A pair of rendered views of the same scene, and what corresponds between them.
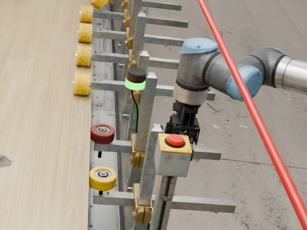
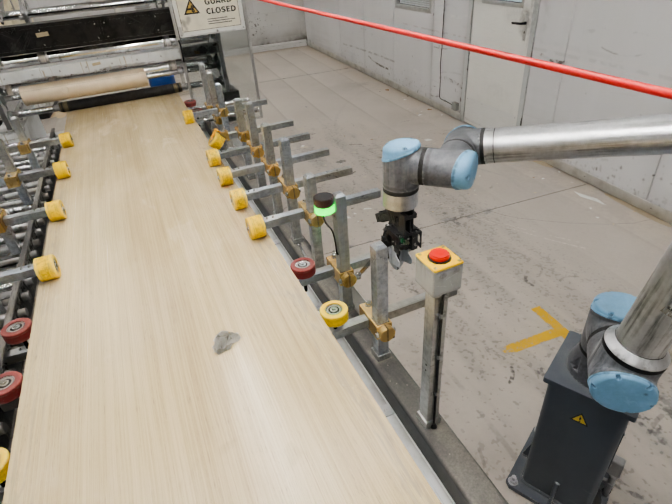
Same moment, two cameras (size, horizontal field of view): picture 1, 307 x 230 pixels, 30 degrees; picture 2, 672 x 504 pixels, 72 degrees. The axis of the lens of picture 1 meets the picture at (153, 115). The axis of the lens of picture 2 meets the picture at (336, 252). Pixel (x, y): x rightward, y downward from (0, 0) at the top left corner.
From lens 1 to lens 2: 0.49 m
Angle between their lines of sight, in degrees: 11
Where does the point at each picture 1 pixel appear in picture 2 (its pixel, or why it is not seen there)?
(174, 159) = (448, 276)
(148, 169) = (381, 288)
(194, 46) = (400, 150)
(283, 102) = not seen: hidden behind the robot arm
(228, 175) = not seen: hidden behind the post
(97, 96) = not seen: hidden behind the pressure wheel
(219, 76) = (439, 172)
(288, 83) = (501, 155)
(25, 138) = (236, 304)
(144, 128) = (344, 247)
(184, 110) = (404, 218)
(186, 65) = (395, 173)
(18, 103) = (205, 270)
